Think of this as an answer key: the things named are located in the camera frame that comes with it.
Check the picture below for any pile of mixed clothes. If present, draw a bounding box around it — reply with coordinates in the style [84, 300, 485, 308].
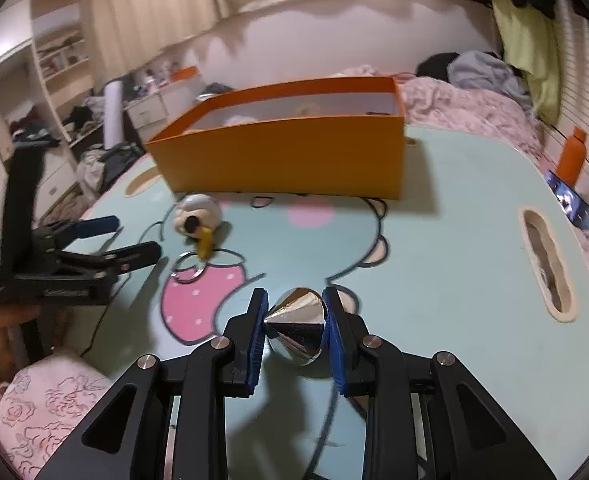
[77, 142, 148, 196]

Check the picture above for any orange cardboard box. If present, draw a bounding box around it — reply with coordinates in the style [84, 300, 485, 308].
[145, 76, 406, 200]

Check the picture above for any white rolled tube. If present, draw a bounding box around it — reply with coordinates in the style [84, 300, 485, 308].
[103, 79, 126, 151]

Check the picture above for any silver metal cone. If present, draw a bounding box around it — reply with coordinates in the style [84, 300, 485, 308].
[264, 287, 330, 367]

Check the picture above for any white drawer cabinet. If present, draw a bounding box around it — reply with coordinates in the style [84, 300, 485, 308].
[124, 80, 210, 131]

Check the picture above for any light green cloth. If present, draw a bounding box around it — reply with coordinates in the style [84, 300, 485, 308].
[491, 0, 562, 126]

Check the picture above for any cream curtain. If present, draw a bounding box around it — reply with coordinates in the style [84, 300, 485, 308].
[82, 0, 455, 81]

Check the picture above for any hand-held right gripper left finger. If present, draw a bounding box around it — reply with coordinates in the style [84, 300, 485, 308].
[34, 287, 270, 480]

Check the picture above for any black clothes heap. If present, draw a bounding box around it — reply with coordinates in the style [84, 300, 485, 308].
[415, 52, 462, 81]

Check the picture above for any grey clothes heap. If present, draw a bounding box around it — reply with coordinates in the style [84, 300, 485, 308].
[447, 51, 535, 116]

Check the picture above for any dark cable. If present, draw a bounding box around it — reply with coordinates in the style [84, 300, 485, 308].
[83, 280, 125, 356]

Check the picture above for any clutter of small items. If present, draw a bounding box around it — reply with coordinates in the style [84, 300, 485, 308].
[124, 62, 175, 98]

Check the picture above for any orange bottle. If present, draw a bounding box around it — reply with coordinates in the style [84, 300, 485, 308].
[557, 127, 588, 188]

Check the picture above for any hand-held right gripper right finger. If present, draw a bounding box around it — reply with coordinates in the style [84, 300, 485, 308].
[323, 286, 557, 480]

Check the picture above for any smartphone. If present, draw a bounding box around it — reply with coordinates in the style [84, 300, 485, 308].
[544, 170, 589, 231]

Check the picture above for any white bookshelf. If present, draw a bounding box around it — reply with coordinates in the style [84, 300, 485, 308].
[29, 2, 95, 111]

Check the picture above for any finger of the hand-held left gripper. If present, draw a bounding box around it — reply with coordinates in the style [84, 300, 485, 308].
[57, 241, 162, 277]
[69, 215, 121, 241]

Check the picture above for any pink floral blanket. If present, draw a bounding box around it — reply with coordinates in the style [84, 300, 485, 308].
[0, 64, 589, 480]

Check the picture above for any white duck plush keychain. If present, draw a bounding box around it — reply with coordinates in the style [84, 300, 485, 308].
[170, 194, 222, 285]

